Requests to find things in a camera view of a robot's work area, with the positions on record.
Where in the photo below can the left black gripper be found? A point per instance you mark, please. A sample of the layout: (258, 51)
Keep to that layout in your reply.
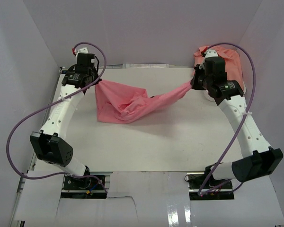
(96, 73)

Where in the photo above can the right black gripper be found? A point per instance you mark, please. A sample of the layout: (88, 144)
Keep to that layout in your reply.
(199, 69)

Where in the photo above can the pink t shirt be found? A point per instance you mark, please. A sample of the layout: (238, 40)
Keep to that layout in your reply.
(122, 104)

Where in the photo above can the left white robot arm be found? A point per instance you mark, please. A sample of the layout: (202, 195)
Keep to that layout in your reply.
(49, 143)

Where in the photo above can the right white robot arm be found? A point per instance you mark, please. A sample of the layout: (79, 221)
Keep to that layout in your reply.
(258, 157)

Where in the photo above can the salmon orange t shirt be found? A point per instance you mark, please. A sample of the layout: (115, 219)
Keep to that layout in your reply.
(233, 64)

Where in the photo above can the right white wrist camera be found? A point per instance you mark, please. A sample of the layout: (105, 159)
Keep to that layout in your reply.
(206, 53)

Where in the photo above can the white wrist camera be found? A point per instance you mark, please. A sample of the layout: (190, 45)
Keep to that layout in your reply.
(206, 53)
(81, 50)

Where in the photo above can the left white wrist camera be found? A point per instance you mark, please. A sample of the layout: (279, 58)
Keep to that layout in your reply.
(81, 50)

